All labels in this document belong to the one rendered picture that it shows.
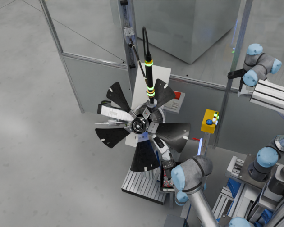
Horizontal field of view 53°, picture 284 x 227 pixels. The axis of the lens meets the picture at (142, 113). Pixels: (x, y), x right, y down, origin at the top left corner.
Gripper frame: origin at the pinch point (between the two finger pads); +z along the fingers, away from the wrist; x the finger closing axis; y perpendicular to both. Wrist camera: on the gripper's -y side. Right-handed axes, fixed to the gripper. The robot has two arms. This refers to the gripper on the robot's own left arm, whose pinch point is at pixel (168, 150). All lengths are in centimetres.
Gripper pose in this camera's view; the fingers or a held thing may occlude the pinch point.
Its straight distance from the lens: 196.4
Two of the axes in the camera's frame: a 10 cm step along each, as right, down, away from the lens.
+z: -2.7, -7.5, 6.1
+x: 1.7, 5.8, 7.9
